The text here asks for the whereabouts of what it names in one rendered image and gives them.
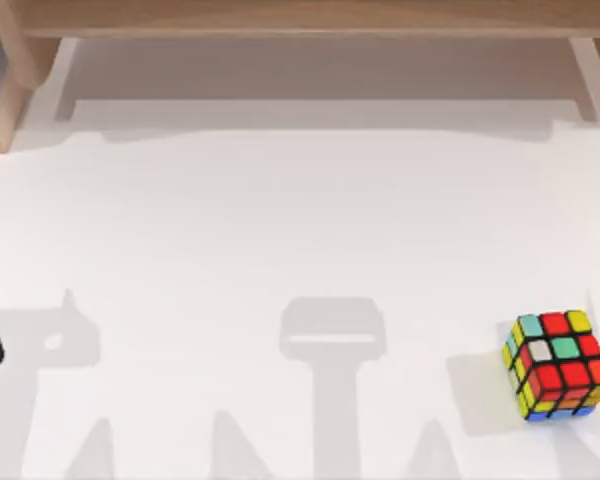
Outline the multicoloured puzzle cube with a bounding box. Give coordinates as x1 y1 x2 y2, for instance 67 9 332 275
500 309 600 423

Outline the wooden cupboard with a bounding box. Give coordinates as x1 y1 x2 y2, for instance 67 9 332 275
0 0 64 155

